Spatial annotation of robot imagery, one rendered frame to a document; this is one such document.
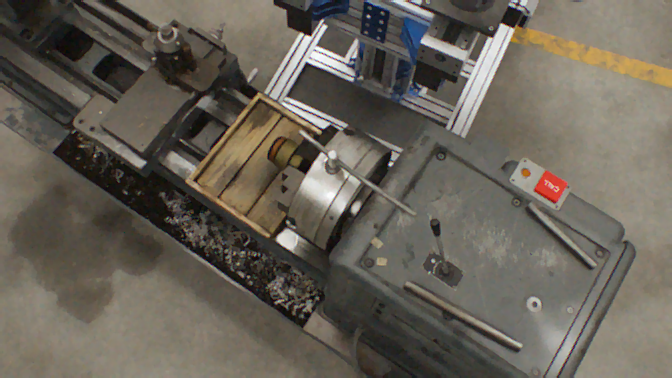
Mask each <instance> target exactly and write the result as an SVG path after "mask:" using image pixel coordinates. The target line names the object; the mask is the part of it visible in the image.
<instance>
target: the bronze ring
mask: <svg viewBox="0 0 672 378"><path fill-rule="evenodd" d="M299 145H300V144H298V143H296V142H294V141H293V140H288V139H287V138H285V137H282V135H281V137H279V138H277V139H276V140H275V142H274V143H273V144H272V146H270V148H269V150H268V152H267V159H268V160H269V161H270V162H273V163H275V166H277V167H278V169H280V170H282V171H284V170H285V169H286V167H287V166H288V164H290V165H291V166H293V167H295V169H296V170H298V171H299V172H302V171H303V170H304V167H306V166H307V164H308V162H309V160H308V159H306V158H304V157H302V156H301V155H299V154H297V153H296V152H297V149H298V147H299Z"/></svg>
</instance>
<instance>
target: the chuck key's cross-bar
mask: <svg viewBox="0 0 672 378"><path fill-rule="evenodd" d="M298 133H299V134H300V135H301V137H302V138H304V139H306V140H307V141H308V142H310V143H311V144H312V145H314V146H315V147H316V148H317V149H319V150H320V151H321V152H322V153H324V154H325V155H326V156H327V157H328V152H329V151H328V150H327V149H325V148H324V147H323V146H322V145H320V144H319V143H318V142H317V141H315V140H314V139H313V138H312V137H310V135H309V134H308V133H306V132H304V131H303V130H302V129H300V130H299V132H298ZM334 162H335V163H336V164H338V165H340V166H341V167H342V169H344V170H345V171H346V172H347V173H349V174H350V175H352V176H353V177H355V178H356V179H358V180H359V181H360V182H362V183H363V184H365V185H366V186H368V187H369V188H372V189H373V190H375V191H376V192H377V193H379V194H380V195H382V196H383V197H385V198H386V199H388V200H389V202H391V203H392V204H393V205H395V206H396V207H398V208H399V209H401V210H402V211H405V212H406V213H407V214H409V215H410V216H412V217H413V218H416V216H417V213H416V212H414V211H413V210H411V209H410V208H408V207H407V206H405V205H404V204H401V203H400V202H398V200H397V199H396V198H394V197H393V196H391V195H390V194H388V193H387V192H385V191H384V190H382V189H381V188H379V187H378V186H376V185H375V184H374V183H372V182H371V181H368V180H367V179H365V178H364V177H362V176H361V175H359V174H358V173H356V172H355V171H354V170H352V169H351V167H349V166H348V165H347V164H345V163H344V162H343V161H342V160H340V159H339V158H338V159H336V160H335V161H334Z"/></svg>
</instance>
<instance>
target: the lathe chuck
mask: <svg viewBox="0 0 672 378"><path fill-rule="evenodd" d="M346 128H348V129H351V130H353V131H354V134H353V135H352V137H350V135H346V134H344V131H342V130H340V131H339V132H338V133H336V134H335V135H334V137H333V138H332V139H331V140H330V141H329V143H328V144H327V145H326V146H325V149H327V150H328V151H331V150H334V151H336V152H338V158H339V159H340V160H342V161H343V162H344V163H345V164H347V165H348V166H349V167H351V169H352V170H354V169H355V167H356V165H357V164H358V163H359V162H360V160H361V159H362V158H363V157H364V155H365V154H366V153H367V152H368V151H369V150H371V149H372V148H373V147H374V146H375V145H377V144H379V143H380V142H379V141H377V140H376V139H374V138H372V137H371V135H368V134H366V133H365V132H363V131H362V130H360V129H358V128H357V127H355V126H354V125H348V126H346ZM327 162H328V157H327V156H326V155H325V154H324V153H322V152H321V153H320V154H319V155H318V157H317V158H316V160H315V161H314V163H313V164H312V166H311V167H310V170H309V171H308V173H307V174H306V176H304V178H303V179H302V181H301V183H300V185H299V187H298V188H297V190H296V192H295V194H294V196H293V199H292V202H291V204H290V207H289V210H288V213H287V216H288V217H292V218H294V219H295V221H296V226H293V225H292V224H291V223H290V222H289V221H287V220H286V224H287V226H288V227H290V228H291V229H293V230H294V231H296V232H297V233H299V235H300V236H302V237H303V238H306V239H307V240H309V241H310V242H312V243H314V244H315V239H316V235H317V231H318V229H319V227H320V224H321V222H322V220H323V218H324V216H325V214H326V212H327V211H328V209H329V207H330V205H331V204H332V202H333V199H334V197H335V196H336V194H338V193H339V191H340V189H341V188H342V186H343V185H344V183H345V182H346V180H347V179H348V177H349V176H350V174H349V173H347V172H346V171H345V170H344V169H342V167H341V169H340V170H339V171H338V172H336V173H329V172H328V171H327V169H326V164H327ZM315 245H316V244H315Z"/></svg>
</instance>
